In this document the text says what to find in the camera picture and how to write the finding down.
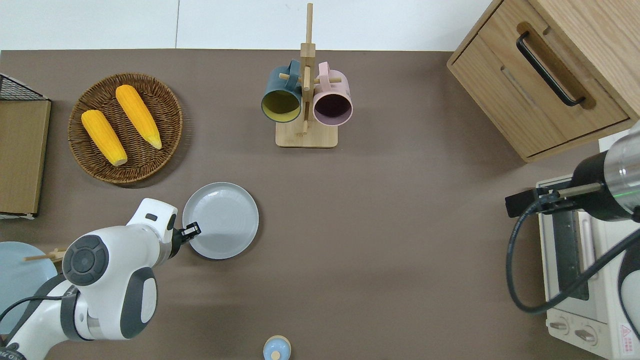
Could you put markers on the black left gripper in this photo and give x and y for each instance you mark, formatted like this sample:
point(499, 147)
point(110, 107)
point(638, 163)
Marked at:
point(177, 240)

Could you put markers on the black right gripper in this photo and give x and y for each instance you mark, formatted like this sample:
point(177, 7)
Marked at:
point(600, 190)

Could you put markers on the gray plate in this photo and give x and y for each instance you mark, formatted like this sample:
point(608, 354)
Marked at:
point(225, 220)

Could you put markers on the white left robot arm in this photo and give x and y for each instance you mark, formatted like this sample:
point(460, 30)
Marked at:
point(115, 290)

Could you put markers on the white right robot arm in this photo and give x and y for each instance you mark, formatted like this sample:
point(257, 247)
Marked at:
point(627, 165)

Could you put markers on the light blue plate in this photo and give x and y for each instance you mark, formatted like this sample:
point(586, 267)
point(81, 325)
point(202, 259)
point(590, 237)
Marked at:
point(25, 280)

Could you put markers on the round wicker tray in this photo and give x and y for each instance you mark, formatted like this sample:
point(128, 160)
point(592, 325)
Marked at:
point(165, 115)

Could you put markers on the wooden drawer cabinet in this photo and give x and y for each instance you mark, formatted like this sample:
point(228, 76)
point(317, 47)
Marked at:
point(505, 85)

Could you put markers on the long pointed yellow corn cob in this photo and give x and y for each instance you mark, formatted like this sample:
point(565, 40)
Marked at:
point(139, 116)

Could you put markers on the short blunt yellow corn cob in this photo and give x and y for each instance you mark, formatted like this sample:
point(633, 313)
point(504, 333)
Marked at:
point(104, 137)

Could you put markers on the cream toaster oven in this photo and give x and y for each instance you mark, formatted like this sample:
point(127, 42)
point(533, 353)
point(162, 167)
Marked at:
point(600, 320)

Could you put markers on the brown table mat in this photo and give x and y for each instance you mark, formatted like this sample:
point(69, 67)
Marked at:
point(400, 250)

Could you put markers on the wooden mug tree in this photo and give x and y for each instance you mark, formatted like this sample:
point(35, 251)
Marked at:
point(306, 135)

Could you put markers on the teal mug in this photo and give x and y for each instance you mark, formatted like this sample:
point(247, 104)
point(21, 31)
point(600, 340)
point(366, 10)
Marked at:
point(281, 105)

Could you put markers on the pink mug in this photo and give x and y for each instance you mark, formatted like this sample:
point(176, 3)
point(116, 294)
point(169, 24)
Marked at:
point(332, 107)

